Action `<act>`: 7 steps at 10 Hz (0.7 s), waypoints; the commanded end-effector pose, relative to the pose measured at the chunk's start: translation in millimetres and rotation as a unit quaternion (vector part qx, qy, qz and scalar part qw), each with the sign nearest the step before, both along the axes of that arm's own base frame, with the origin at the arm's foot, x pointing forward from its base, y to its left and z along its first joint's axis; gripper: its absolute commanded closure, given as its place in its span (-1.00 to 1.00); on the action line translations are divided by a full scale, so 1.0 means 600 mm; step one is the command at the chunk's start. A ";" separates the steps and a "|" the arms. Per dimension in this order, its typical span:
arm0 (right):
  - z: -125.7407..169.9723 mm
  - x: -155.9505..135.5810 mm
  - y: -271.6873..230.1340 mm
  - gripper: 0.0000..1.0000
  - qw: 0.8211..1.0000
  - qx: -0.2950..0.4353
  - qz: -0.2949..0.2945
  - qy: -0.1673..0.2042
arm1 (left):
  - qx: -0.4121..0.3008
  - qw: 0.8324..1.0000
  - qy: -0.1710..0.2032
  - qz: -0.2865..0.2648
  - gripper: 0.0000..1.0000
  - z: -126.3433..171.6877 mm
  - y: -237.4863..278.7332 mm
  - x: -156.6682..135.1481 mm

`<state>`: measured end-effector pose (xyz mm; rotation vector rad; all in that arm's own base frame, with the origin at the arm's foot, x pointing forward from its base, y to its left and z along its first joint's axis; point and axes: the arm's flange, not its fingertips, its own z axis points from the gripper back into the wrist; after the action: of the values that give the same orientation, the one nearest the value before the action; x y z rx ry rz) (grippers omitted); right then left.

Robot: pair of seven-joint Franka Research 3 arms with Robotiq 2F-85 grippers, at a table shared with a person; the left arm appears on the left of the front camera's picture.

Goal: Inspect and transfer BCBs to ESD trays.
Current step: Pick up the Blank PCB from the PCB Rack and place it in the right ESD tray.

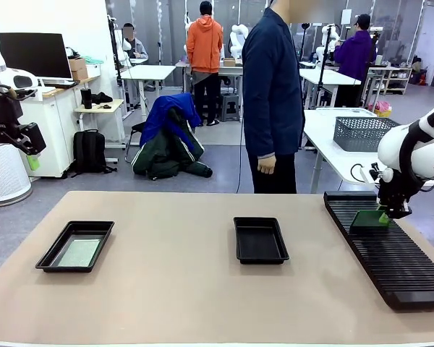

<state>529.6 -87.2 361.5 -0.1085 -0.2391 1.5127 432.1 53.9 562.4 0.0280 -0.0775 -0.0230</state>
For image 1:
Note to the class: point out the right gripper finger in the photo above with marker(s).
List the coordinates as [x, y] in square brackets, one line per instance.
[385, 219]
[401, 212]

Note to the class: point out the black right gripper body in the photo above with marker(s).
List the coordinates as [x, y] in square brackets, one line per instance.
[396, 193]

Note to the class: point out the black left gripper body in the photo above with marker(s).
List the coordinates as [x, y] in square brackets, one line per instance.
[0, 115]

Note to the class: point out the black plastic ESD tray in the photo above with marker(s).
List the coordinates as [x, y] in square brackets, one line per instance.
[260, 242]
[90, 227]

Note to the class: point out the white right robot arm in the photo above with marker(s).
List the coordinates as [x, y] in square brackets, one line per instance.
[390, 152]

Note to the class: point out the person's right forearm navy sleeve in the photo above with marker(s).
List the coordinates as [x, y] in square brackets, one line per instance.
[265, 141]

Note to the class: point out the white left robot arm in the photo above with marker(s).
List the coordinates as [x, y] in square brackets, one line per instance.
[9, 77]

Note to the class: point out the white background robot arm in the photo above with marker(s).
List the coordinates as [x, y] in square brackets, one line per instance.
[237, 38]
[329, 34]

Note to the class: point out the person's right hand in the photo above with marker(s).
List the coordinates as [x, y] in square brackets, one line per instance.
[266, 165]

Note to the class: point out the white cabinet desk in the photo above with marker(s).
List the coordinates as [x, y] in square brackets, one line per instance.
[58, 126]

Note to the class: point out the white cylindrical air purifier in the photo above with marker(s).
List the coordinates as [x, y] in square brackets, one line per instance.
[7, 184]

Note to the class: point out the black slotted board rack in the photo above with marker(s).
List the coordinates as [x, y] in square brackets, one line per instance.
[394, 260]

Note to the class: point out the black backpack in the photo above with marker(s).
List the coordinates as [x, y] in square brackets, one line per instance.
[88, 152]

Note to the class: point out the black keyboard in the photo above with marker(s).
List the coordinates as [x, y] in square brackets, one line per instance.
[58, 85]

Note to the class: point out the black tumbler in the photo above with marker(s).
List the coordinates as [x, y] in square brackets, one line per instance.
[86, 99]

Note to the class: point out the grey perforated plastic basket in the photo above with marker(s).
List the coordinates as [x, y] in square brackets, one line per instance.
[358, 133]

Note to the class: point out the black computer monitor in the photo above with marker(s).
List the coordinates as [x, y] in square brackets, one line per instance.
[36, 54]

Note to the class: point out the small wooden side table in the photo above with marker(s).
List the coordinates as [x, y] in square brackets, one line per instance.
[101, 108]

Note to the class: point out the bunch of keys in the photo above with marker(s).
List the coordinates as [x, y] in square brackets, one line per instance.
[104, 107]

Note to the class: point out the black cloth bundle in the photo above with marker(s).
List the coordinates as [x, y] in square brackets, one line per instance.
[102, 98]

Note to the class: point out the brown cardboard box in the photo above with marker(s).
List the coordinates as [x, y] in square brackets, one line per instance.
[77, 68]

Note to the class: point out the pink bag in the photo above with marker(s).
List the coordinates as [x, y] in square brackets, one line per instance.
[381, 107]

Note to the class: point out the white flat box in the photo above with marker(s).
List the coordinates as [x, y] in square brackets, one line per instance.
[347, 112]

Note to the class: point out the white work table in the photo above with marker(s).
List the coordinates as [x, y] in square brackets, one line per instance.
[322, 130]

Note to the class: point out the black chair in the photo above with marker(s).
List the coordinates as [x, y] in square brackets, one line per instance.
[135, 130]

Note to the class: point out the wooden shelf rack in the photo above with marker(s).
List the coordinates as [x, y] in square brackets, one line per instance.
[394, 79]

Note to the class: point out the black tripod stand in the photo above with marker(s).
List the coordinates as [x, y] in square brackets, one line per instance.
[113, 47]
[323, 68]
[375, 43]

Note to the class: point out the dark green jacket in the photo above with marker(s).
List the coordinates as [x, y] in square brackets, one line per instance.
[162, 155]

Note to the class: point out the blue jacket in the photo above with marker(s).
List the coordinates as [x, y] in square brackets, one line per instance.
[162, 115]

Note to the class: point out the white background table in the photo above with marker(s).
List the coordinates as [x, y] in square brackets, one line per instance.
[148, 71]
[322, 77]

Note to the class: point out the seated person in grey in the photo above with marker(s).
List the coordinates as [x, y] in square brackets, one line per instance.
[135, 47]

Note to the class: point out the person in purple hoodie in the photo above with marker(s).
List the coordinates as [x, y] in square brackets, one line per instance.
[354, 54]

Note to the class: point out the person in navy coat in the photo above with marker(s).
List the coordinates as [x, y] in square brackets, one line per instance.
[275, 90]

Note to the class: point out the grey plastic stool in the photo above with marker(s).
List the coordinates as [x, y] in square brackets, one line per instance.
[230, 106]

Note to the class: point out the person in orange hoodie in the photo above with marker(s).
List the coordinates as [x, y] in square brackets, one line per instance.
[204, 47]

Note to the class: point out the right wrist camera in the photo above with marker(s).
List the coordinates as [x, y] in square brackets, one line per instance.
[385, 174]

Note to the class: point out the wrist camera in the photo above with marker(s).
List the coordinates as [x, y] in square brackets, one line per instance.
[21, 93]
[385, 174]

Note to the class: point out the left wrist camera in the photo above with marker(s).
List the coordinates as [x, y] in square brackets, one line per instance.
[21, 93]

